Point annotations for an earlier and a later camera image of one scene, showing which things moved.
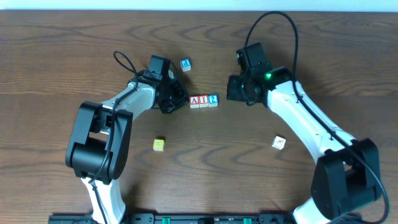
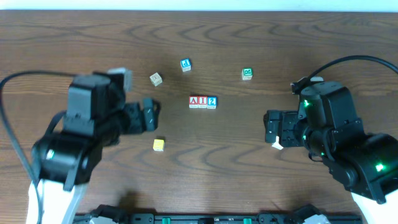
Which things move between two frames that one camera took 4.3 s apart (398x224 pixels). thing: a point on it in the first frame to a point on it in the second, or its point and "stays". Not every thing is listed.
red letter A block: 194,101 stays
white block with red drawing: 278,142 stays
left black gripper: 175,97 to 148,114
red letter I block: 203,101 stays
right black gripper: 235,90 to 272,126
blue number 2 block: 212,100 stays
